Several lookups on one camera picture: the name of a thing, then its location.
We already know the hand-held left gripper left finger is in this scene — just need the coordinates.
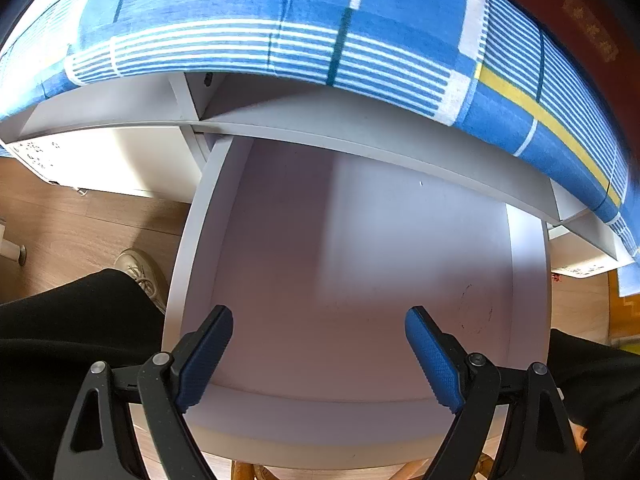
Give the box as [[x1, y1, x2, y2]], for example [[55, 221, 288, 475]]
[[52, 305, 235, 480]]

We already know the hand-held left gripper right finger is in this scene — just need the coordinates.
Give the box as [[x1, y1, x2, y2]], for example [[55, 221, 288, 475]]
[[405, 306, 586, 480]]

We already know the white desk drawer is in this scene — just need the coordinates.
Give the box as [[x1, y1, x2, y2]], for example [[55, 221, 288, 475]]
[[161, 135, 553, 471]]

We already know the beige lace-up sneaker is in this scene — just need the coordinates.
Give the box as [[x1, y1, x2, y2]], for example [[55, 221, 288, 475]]
[[114, 248, 168, 316]]

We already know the person's left leg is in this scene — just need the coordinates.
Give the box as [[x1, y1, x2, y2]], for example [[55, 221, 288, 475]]
[[0, 269, 168, 480]]

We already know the white furniture leg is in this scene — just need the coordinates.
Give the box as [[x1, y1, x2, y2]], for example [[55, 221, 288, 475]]
[[0, 217, 28, 264]]

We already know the blue plaid cloth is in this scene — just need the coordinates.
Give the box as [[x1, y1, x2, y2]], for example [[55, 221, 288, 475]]
[[0, 0, 640, 298]]

